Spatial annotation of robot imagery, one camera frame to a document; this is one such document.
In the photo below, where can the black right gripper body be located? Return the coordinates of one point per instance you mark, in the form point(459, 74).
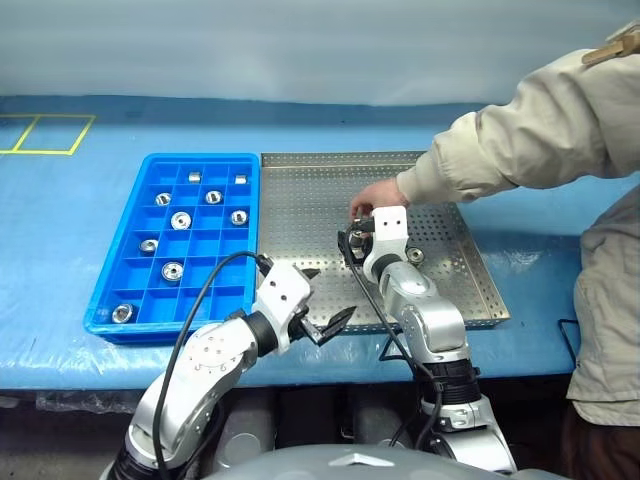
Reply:
point(369, 245)

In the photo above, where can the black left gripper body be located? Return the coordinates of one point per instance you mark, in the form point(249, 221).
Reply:
point(307, 327)

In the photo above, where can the round metal roller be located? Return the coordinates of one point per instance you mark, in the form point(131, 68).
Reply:
point(213, 197)
point(415, 255)
point(163, 199)
point(122, 313)
point(239, 217)
point(172, 271)
point(181, 220)
point(148, 245)
point(357, 243)

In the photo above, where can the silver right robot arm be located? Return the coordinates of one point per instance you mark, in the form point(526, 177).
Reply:
point(430, 320)

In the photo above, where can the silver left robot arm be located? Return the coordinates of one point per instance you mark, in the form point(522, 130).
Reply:
point(210, 350)

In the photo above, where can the perforated steel tray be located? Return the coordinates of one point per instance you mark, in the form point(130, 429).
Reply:
point(310, 210)

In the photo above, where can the blue plastic compartment tray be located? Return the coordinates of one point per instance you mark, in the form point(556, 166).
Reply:
point(125, 280)

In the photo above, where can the person's bare hand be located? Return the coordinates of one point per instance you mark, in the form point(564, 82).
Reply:
point(377, 197)

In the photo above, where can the dark rounded shape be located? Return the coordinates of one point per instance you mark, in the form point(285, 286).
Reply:
point(380, 425)
point(245, 435)

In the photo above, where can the small steel cylinder roller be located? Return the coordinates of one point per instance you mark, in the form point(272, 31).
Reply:
point(194, 177)
point(241, 179)

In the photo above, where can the grey robot torso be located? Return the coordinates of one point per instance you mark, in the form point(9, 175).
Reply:
point(320, 465)

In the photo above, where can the beige sleeved person's arm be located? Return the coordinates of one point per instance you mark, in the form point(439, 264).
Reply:
point(525, 130)

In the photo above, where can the crumpled clear plastic sheet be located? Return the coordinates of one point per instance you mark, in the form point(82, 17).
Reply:
point(85, 402)

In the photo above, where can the person's beige jacket torso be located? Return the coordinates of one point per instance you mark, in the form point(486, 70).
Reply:
point(610, 300)

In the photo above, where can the person's dark brown trousers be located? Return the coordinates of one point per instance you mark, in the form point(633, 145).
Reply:
point(600, 450)

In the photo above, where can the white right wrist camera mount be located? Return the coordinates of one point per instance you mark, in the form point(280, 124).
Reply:
point(390, 225)

